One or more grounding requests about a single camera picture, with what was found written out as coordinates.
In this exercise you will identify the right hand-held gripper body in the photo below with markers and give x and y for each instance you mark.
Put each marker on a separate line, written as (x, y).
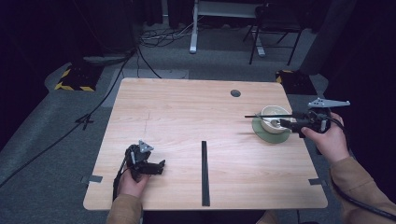
(317, 119)

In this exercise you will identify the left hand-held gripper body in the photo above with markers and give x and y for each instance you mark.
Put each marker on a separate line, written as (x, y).
(137, 163)

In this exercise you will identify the white ceramic bowl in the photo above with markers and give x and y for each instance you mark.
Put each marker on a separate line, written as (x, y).
(271, 127)

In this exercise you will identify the person's left hand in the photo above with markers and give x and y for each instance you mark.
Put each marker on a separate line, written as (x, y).
(132, 186)

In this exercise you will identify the person's right hand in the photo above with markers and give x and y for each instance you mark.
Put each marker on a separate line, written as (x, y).
(330, 143)

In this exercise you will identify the metal spoon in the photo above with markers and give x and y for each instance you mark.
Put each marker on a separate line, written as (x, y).
(275, 123)

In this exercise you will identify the green round plate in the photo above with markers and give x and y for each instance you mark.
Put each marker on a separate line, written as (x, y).
(270, 138)

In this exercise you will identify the black yellow striped base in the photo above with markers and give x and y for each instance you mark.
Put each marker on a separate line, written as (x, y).
(297, 84)
(79, 79)

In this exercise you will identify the grey tape piece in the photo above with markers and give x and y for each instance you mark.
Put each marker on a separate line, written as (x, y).
(317, 182)
(93, 179)

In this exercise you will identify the dark round table grommet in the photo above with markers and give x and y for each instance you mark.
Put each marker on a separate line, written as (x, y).
(235, 93)

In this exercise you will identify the grey pillar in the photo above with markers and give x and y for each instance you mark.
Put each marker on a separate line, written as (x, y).
(327, 37)

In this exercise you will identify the black chair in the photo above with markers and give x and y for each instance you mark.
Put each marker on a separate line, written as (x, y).
(277, 18)

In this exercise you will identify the white desk frame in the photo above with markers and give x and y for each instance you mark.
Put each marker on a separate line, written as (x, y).
(194, 31)

